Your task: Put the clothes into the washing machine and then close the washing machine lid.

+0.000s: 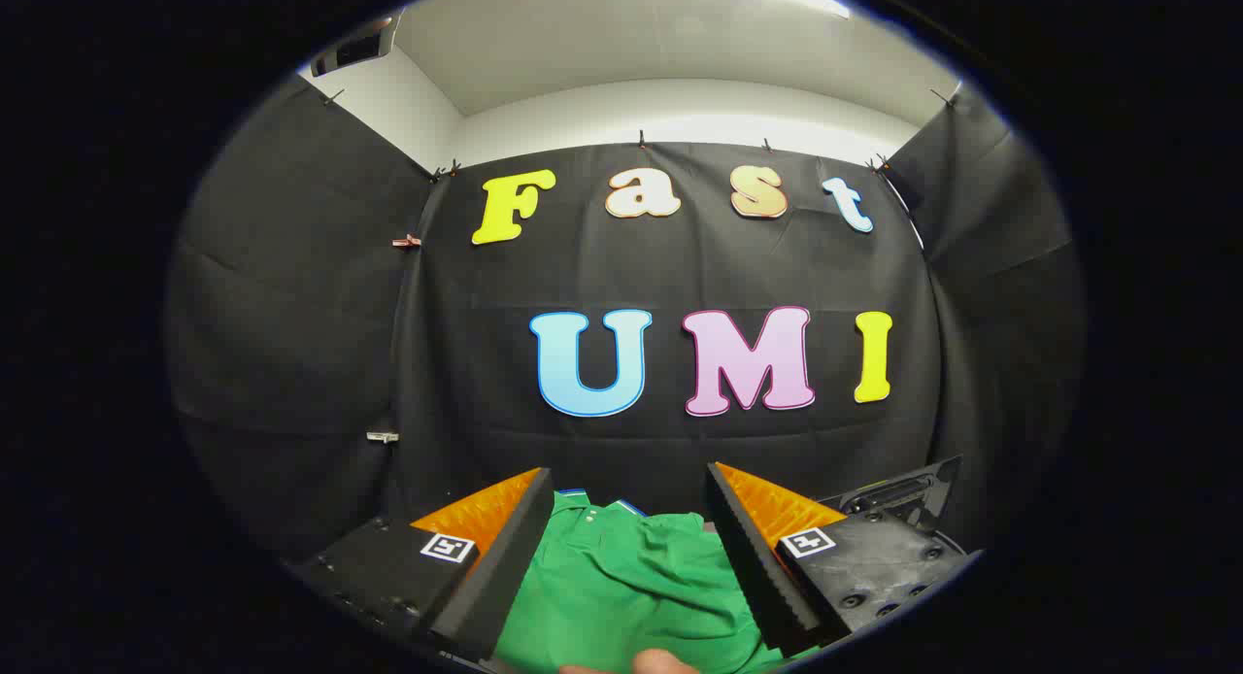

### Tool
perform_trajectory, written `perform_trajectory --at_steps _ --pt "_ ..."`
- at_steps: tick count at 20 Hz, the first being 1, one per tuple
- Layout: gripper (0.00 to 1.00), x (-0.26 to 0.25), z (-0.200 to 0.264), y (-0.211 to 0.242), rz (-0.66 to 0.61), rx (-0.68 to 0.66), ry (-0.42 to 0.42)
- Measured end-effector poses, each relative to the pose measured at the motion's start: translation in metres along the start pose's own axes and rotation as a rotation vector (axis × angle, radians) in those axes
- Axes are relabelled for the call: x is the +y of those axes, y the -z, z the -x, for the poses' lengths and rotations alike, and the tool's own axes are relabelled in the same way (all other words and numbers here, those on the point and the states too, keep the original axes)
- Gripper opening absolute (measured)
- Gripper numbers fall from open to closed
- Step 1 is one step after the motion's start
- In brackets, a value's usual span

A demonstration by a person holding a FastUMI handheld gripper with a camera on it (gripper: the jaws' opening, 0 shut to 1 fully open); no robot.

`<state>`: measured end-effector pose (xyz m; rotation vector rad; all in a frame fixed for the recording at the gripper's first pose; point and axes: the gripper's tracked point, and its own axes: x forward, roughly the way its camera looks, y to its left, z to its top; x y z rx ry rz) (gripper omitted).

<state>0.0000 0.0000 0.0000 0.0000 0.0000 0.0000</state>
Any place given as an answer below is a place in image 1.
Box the green polo shirt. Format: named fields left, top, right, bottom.
left=495, top=489, right=788, bottom=674

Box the dark wall-mounted unit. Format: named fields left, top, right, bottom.
left=311, top=14, right=401, bottom=78

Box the dark washing machine lid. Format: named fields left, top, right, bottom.
left=837, top=455, right=964, bottom=534

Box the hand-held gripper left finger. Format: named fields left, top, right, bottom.
left=291, top=467, right=554, bottom=660

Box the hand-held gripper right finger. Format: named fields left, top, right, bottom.
left=704, top=460, right=982, bottom=656

